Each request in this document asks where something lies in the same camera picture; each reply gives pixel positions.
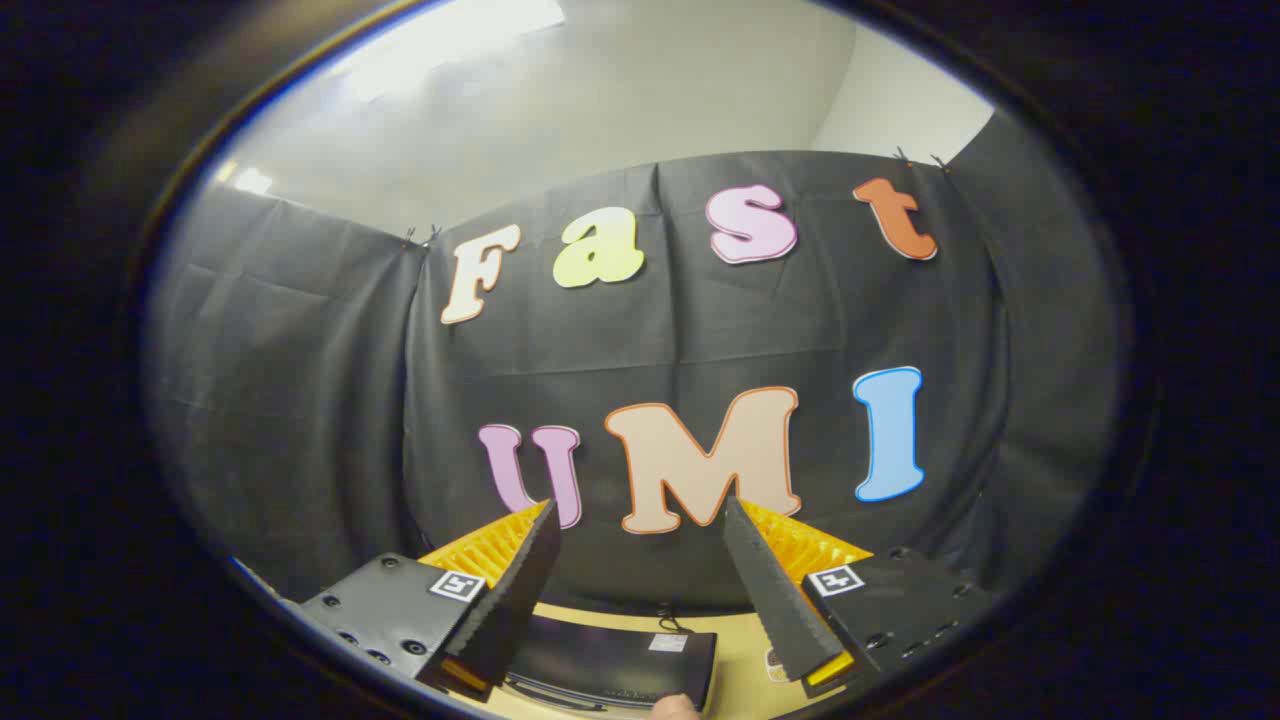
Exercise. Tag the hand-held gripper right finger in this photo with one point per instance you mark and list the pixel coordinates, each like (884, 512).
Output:
(770, 590)

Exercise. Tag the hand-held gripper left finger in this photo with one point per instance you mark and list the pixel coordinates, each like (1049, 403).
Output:
(515, 590)

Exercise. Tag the black toaster oven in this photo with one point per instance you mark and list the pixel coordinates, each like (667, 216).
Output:
(600, 660)

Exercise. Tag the black backdrop cloth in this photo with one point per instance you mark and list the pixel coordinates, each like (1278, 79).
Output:
(300, 400)

